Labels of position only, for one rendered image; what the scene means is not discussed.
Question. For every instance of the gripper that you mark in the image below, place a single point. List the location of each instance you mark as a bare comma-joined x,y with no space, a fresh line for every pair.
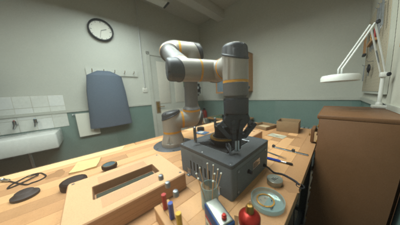
236,109

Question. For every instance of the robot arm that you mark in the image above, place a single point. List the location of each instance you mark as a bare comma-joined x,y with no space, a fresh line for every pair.
234,70

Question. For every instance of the black brass-ringed lens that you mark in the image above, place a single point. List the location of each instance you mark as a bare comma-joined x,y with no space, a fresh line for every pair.
218,139

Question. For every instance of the small wooden tray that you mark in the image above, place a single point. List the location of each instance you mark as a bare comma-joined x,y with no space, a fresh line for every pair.
265,126

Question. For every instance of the red fire extinguisher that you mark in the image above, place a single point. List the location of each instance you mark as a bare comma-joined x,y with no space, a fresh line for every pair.
205,113

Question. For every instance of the grey shutter tester body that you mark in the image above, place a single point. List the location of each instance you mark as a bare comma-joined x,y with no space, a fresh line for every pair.
218,168

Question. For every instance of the black tester knob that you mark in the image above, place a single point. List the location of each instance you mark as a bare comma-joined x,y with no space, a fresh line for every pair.
250,171

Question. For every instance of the large wooden tray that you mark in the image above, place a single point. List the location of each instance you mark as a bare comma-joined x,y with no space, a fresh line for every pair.
125,193

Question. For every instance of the blue card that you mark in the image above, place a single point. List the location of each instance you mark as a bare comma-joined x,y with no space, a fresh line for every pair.
202,132

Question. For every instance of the small black cap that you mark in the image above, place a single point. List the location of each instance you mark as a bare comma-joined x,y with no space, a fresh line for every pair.
200,128

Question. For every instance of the grey upright lever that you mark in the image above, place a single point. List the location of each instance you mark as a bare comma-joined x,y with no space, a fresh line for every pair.
194,133

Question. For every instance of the pale green card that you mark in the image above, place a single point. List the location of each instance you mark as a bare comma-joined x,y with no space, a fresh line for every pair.
277,135

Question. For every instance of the grey tweezers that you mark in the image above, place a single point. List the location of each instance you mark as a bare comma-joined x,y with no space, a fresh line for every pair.
276,155

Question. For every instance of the brown cardboard box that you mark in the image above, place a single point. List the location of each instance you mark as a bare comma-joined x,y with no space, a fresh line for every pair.
288,125

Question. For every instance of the grey round cap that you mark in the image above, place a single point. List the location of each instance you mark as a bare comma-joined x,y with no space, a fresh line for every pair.
275,180

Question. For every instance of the glass jar with swabs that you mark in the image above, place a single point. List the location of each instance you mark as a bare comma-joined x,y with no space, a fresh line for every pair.
208,195

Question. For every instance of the brown wooden block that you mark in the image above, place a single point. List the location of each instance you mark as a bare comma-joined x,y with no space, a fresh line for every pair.
313,134

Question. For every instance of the white door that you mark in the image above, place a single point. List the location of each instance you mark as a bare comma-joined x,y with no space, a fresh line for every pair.
164,93

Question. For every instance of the blue white tin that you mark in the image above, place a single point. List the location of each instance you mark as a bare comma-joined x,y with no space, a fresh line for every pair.
218,214

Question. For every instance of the grey peg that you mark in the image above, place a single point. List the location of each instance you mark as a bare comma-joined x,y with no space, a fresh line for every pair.
167,184
175,193
160,177

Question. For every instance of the teal round dish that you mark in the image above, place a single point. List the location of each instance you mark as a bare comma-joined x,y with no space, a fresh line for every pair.
276,206

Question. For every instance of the red bottle gold cap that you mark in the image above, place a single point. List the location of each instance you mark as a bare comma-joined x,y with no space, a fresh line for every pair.
249,217

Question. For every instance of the brown wooden cabinet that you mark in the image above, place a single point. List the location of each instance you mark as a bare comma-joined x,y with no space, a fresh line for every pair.
356,165

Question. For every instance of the blue apron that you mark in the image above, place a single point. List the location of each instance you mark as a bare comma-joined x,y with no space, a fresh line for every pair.
107,98

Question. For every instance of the black oval cap teal top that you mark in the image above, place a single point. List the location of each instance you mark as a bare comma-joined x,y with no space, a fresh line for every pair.
109,165

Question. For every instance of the white towel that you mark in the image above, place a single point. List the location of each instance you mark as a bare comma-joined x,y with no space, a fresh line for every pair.
82,126

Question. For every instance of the yellow paper sheet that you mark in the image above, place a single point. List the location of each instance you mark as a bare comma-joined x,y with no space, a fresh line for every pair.
84,164

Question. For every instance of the beige pegboard with tools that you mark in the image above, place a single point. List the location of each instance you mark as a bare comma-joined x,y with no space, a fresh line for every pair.
376,56

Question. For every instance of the white desk lamp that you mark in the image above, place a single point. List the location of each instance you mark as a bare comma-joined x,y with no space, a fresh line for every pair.
379,62

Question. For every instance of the black oval pad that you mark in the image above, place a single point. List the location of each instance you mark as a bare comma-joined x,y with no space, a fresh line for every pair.
72,182
24,195

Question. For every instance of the grey tap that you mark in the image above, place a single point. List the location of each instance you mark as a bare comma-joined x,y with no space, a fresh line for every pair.
14,124
35,122

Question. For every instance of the blue wall picture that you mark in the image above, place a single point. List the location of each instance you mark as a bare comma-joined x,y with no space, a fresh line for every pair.
219,88

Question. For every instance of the brown wall cupboard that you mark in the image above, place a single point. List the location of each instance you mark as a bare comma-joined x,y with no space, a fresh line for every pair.
250,71

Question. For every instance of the grey round base plate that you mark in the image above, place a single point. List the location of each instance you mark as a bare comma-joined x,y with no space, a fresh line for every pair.
161,146

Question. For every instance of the white hook rail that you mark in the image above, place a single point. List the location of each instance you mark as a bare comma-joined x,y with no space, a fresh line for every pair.
128,74

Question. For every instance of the black round wall clock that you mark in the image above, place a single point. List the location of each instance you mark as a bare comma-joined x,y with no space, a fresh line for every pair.
100,29

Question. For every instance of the white wall sink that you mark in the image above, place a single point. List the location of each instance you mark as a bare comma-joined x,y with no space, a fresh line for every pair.
29,143

